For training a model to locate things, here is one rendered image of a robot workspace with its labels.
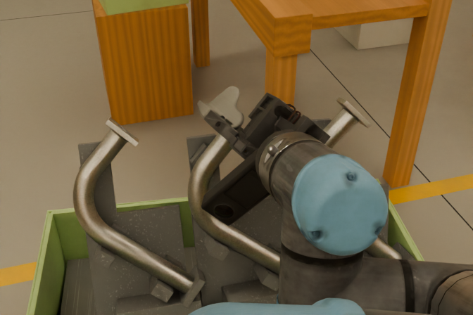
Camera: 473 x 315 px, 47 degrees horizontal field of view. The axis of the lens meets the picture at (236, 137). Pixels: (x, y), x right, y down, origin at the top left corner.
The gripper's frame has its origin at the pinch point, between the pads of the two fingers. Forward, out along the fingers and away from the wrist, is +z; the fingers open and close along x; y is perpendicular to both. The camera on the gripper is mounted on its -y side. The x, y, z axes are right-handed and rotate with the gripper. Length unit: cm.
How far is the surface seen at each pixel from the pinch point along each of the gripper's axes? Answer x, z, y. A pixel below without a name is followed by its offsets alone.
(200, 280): -10.7, 2.0, -20.7
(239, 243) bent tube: -11.5, 1.4, -12.4
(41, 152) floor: 8, 205, -74
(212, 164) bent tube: -0.3, 1.4, -5.3
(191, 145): 2.8, 6.4, -5.4
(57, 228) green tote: 8.1, 23.3, -33.7
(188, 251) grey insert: -14.3, 22.4, -23.6
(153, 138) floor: -32, 203, -35
